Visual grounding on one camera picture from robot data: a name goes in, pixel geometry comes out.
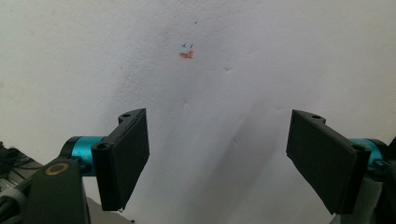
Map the black cable bundle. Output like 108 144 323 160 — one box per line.
0 141 41 185

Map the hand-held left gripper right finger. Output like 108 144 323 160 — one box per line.
285 108 383 216

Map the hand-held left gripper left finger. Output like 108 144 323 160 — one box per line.
60 107 150 212

